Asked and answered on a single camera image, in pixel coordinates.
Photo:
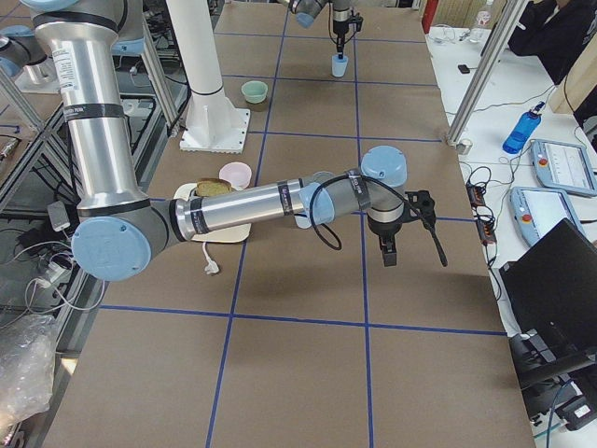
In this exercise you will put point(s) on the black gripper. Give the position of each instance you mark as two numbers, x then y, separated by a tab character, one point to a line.
385	231
340	29

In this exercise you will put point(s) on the light blue cup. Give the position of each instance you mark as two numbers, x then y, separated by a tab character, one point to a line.
339	64

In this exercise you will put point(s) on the green bowl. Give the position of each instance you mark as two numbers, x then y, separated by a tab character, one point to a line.
254	91

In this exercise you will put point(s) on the small metal cylinder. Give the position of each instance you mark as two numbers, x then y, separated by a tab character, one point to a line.
464	146

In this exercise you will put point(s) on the clear water bottle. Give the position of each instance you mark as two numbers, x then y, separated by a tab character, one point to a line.
481	22

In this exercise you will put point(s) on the teach pendant tablet near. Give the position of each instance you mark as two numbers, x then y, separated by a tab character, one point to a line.
538	210

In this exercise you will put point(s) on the teach pendant tablet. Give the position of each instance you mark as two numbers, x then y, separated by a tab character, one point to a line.
566	166
538	210

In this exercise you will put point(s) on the cream toaster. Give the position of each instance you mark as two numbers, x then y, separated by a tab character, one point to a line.
231	235

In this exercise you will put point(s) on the pink bowl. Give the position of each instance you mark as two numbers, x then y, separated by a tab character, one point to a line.
238	174

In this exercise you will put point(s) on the blue water bottle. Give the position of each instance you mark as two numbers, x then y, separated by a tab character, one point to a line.
524	128

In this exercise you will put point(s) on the black laptop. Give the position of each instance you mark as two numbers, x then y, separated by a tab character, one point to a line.
552	291

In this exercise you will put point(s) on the white power plug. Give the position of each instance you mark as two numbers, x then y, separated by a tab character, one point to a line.
211	267

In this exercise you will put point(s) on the bread slice in toaster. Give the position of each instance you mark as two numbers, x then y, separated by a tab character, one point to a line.
210	187

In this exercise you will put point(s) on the teach pendant tablet far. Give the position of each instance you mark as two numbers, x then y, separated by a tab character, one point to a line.
566	166

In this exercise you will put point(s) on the seated person in black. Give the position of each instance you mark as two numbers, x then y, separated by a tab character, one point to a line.
556	32

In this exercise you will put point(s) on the crumpled plastic bag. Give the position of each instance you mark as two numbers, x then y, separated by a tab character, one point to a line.
27	367

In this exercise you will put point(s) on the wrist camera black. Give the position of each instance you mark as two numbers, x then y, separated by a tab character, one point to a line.
422	208
356	21

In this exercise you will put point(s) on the white pedestal column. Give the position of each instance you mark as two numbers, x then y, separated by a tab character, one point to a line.
212	123

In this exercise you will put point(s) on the aluminium frame post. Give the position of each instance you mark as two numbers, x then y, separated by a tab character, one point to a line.
489	60

